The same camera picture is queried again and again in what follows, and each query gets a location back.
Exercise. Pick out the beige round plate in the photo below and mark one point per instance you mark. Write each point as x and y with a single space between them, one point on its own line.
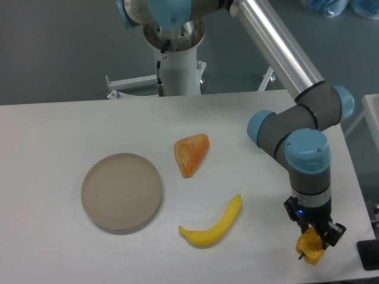
122 193

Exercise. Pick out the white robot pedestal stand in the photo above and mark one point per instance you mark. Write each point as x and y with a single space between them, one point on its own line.
178 72

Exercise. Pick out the yellow toy bell pepper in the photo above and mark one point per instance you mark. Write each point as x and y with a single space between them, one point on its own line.
309 247

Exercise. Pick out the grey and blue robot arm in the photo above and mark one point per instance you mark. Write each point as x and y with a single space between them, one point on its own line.
294 138

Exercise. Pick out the blue plastic bag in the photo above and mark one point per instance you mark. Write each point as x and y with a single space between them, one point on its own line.
330 9

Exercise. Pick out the black device at table edge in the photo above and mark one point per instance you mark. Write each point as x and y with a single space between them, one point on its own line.
368 253

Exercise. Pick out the orange toy bread slice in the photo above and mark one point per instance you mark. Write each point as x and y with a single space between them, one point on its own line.
189 153

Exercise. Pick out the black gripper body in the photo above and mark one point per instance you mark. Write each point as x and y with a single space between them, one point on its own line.
318 217

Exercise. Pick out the yellow toy banana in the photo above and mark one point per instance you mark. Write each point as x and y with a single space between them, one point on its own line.
212 235

